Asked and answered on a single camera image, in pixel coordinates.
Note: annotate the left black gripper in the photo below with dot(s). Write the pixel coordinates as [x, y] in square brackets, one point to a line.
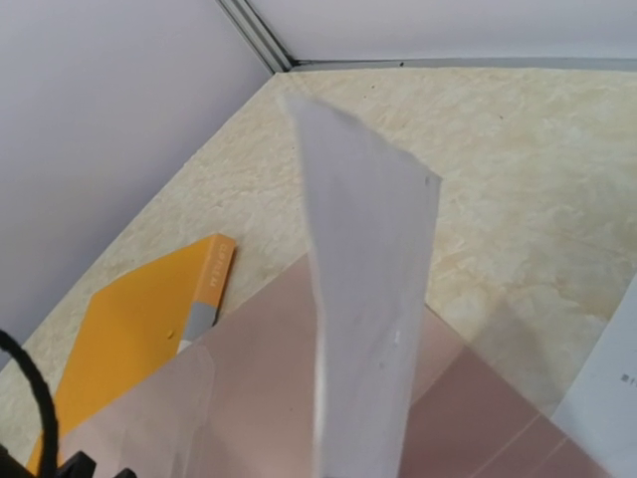
[78, 466]

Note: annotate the pink-brown file folder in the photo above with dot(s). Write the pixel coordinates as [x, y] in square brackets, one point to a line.
[281, 390]

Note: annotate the white printed sheet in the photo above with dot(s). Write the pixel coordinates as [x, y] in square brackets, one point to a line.
[371, 210]
[599, 410]

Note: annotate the orange folder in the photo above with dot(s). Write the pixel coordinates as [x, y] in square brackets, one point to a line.
[139, 338]

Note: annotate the white printed sheet back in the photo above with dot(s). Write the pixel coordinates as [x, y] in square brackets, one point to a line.
[599, 410]

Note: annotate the left aluminium frame post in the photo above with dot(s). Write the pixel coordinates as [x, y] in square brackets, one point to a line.
[258, 35]

